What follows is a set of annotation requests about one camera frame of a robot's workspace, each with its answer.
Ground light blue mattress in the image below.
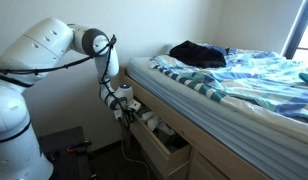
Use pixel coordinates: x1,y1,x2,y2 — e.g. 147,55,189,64
126,57,308,180

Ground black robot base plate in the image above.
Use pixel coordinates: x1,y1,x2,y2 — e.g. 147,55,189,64
38,126,92,180

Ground white cloth in drawer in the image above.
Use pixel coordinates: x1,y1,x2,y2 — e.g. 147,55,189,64
139,111,175,136

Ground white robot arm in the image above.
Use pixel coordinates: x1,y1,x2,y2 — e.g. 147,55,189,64
0,18,140,180

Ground blue striped blanket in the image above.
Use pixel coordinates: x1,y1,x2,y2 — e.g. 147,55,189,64
148,45,308,123

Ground white cable on floor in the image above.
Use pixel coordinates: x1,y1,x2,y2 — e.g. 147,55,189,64
121,133,152,180

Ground wooden drawer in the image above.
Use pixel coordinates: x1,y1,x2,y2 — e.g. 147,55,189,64
130,107,191,180

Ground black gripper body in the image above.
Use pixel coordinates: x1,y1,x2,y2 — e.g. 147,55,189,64
122,109,134,129

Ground dark cloth in drawer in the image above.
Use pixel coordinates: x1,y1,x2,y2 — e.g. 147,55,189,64
158,131,188,153

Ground red black clamp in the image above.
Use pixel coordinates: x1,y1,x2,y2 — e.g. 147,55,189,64
66,140,92,153

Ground dark navy cloth on bed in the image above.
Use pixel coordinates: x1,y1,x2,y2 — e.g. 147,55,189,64
169,41,226,68

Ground wooden bed frame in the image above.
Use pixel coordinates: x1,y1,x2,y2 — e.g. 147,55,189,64
120,68,269,180

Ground black window frame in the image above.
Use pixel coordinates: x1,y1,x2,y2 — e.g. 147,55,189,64
284,0,308,59

